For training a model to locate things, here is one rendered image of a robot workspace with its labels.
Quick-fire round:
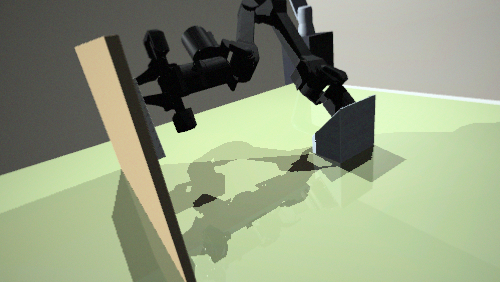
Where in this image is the tan wooden board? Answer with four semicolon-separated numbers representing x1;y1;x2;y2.
75;35;197;282

